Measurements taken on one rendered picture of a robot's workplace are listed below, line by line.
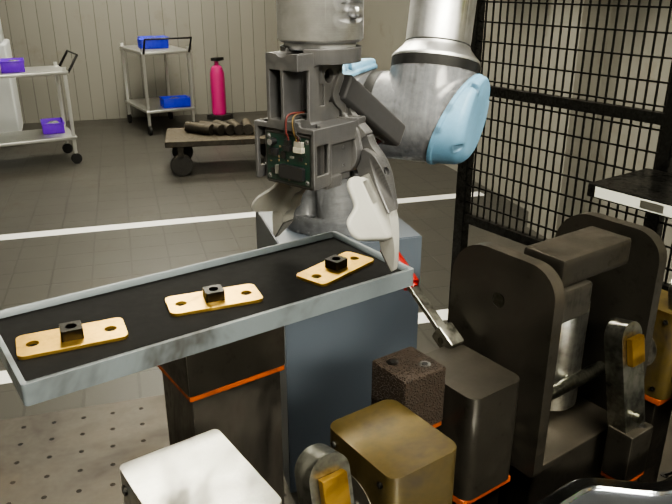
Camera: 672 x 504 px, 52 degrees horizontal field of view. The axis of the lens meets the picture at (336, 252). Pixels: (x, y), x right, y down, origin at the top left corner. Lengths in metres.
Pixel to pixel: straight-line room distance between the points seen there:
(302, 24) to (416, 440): 0.35
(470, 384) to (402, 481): 0.15
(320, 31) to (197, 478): 0.36
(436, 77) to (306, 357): 0.42
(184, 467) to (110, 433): 0.78
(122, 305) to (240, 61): 7.63
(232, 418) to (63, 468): 0.61
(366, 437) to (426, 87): 0.46
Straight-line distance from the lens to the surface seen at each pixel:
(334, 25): 0.59
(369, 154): 0.62
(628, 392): 0.79
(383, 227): 0.63
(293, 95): 0.60
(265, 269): 0.70
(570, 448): 0.81
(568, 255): 0.69
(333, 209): 0.95
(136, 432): 1.29
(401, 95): 0.90
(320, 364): 1.00
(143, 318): 0.62
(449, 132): 0.87
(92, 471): 1.22
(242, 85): 8.26
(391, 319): 1.01
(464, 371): 0.69
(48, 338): 0.61
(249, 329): 0.60
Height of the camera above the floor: 1.43
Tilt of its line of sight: 21 degrees down
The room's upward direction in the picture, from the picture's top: straight up
